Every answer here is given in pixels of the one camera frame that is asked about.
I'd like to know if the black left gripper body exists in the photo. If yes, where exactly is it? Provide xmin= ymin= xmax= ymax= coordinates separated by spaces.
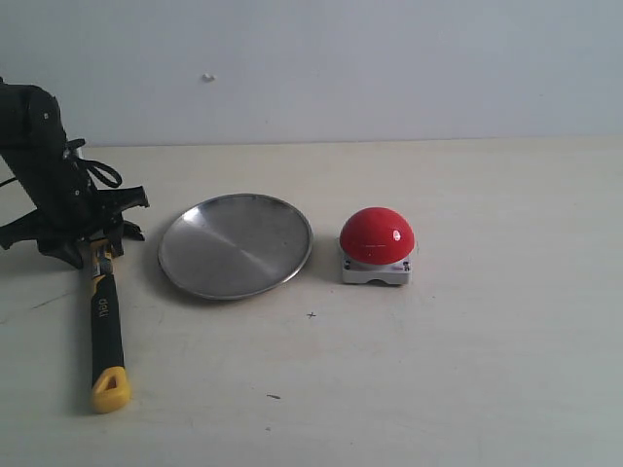
xmin=28 ymin=184 xmax=122 ymax=243

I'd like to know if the black yellow claw hammer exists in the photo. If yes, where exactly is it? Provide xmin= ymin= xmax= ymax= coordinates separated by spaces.
xmin=89 ymin=220 xmax=144 ymax=413

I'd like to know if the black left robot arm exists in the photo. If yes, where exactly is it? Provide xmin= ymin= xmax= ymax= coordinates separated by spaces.
xmin=1 ymin=83 xmax=149 ymax=269

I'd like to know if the red dome push button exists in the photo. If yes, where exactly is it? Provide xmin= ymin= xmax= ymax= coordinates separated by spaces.
xmin=339 ymin=206 xmax=417 ymax=286

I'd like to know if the round steel plate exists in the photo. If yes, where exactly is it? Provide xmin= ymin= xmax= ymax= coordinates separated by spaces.
xmin=158 ymin=193 xmax=313 ymax=301

